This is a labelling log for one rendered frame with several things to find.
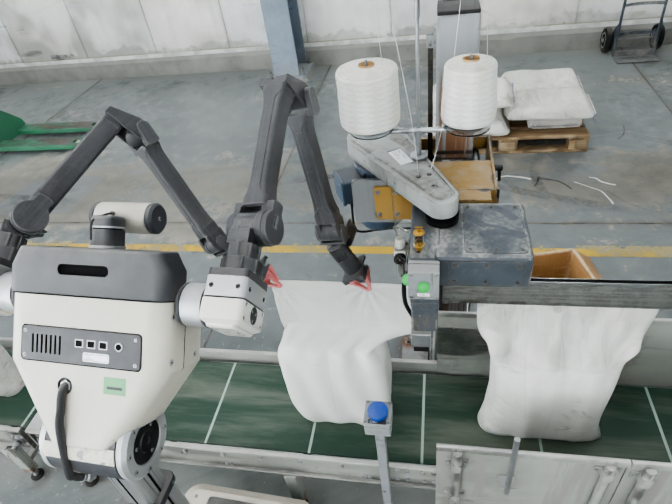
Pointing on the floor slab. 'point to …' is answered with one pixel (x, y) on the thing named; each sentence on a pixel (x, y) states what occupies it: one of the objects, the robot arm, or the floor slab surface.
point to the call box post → (384, 468)
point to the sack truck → (634, 38)
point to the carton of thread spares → (563, 265)
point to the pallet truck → (11, 127)
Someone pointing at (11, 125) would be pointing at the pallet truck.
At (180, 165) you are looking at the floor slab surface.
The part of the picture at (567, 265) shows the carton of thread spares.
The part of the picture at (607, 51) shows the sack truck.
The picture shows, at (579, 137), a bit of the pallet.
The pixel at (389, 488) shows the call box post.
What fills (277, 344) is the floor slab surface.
